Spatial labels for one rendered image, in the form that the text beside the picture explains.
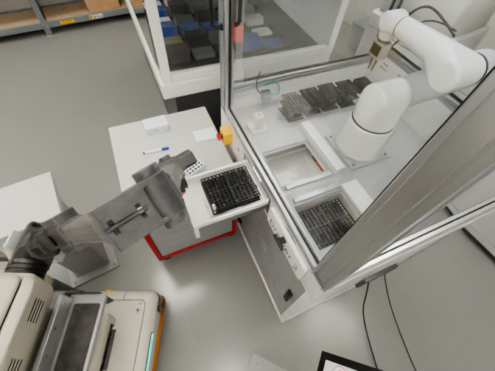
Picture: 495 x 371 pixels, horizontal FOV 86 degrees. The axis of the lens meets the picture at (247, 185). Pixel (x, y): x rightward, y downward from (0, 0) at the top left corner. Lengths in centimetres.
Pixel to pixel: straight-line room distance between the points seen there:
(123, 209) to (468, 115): 49
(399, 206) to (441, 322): 185
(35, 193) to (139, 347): 92
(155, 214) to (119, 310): 132
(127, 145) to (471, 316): 247
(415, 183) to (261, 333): 155
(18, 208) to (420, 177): 155
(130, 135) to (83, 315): 102
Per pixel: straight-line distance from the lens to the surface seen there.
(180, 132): 162
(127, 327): 171
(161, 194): 45
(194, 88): 179
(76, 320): 96
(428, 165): 50
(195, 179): 126
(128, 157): 156
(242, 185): 120
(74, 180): 263
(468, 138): 46
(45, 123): 325
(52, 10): 487
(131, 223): 45
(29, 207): 159
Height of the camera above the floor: 189
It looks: 56 degrees down
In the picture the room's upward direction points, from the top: 6 degrees clockwise
